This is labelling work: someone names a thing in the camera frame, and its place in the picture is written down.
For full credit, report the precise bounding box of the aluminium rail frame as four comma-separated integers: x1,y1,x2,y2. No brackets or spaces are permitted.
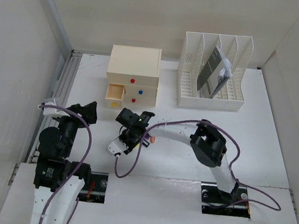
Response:
24,50,83,163

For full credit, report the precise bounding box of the white mesh file organizer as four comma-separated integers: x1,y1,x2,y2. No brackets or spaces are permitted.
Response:
178,31,254,111

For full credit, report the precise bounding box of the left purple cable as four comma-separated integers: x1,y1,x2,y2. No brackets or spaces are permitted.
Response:
25,103,96,224

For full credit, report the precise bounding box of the dark grey booklet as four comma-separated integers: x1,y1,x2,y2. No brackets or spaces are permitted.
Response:
196,46,233,99

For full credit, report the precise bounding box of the cream drawer cabinet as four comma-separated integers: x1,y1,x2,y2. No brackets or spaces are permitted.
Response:
107,45,162,106

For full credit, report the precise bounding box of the orange highlighter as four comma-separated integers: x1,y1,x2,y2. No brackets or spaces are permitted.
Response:
150,136,156,143

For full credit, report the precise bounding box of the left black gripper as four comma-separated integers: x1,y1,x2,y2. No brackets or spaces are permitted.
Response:
52,97,98,159

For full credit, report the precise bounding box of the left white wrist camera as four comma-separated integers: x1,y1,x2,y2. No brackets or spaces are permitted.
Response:
38,98,69,118

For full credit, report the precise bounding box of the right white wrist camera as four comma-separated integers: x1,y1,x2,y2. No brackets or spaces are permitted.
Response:
106,137,129,156

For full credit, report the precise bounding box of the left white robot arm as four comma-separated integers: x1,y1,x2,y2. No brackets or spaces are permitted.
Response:
30,99,97,224

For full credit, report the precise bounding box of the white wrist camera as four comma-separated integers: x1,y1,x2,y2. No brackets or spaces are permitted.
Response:
38,98,69,118
106,137,129,156

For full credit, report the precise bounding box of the black marker pen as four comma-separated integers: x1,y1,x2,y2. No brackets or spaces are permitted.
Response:
142,140,150,147

